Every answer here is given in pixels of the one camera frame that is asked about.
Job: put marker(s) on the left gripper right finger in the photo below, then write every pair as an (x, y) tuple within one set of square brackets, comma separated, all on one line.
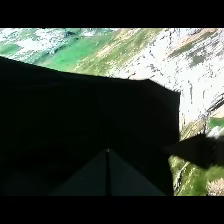
[(130, 181)]

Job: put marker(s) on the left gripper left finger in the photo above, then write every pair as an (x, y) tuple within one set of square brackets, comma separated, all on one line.
[(86, 181)]

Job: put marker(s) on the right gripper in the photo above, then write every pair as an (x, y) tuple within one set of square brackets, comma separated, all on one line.
[(200, 150)]

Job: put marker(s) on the black trousers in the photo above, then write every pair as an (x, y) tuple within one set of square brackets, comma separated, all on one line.
[(66, 120)]

